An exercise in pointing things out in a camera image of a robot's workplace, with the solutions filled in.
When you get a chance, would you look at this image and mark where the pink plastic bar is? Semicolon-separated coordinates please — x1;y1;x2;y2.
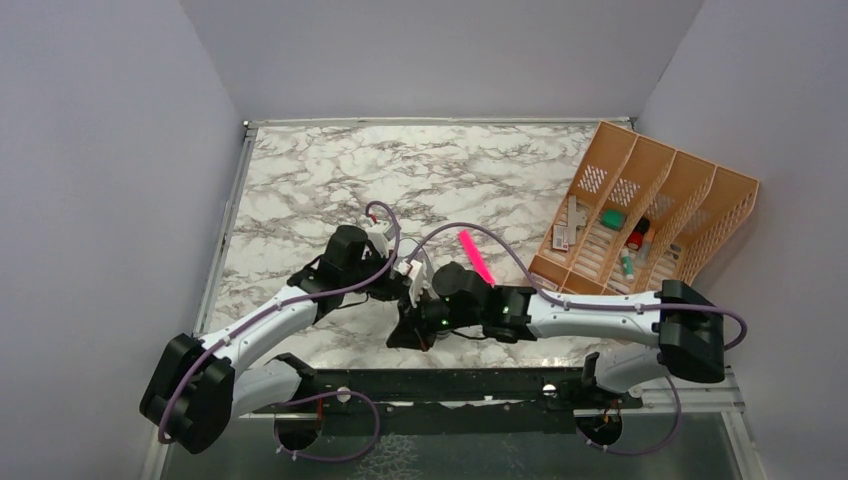
458;230;496;286

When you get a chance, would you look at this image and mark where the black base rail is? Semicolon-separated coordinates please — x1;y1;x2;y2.
259;367;643;436

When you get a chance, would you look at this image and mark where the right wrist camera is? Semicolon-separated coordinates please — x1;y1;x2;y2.
395;259;426;308

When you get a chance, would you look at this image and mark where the red cap bottle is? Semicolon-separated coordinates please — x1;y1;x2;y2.
626;217;651;251

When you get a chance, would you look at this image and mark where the orange plastic organizer tray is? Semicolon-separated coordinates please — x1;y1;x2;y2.
529;122;760;295

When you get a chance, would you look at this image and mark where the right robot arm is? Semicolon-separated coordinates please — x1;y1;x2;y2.
386;262;725;407

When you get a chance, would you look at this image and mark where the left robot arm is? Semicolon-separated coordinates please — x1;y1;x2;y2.
139;224;432;454

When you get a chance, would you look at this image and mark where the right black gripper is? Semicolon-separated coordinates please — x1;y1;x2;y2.
388;283;484;351

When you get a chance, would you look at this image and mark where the grey metal bracket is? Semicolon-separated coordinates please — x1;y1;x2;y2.
551;195;587;252

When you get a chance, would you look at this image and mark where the green white marker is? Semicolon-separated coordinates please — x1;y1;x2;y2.
619;247;635;282

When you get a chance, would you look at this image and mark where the green cap item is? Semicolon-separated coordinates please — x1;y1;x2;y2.
600;209;626;231

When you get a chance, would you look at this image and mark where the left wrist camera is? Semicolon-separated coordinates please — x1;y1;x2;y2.
366;214;399;259

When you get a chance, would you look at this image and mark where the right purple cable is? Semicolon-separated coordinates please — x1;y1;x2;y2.
405;223;749;458

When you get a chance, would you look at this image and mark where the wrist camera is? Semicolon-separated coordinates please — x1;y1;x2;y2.
395;259;426;308
366;214;399;259

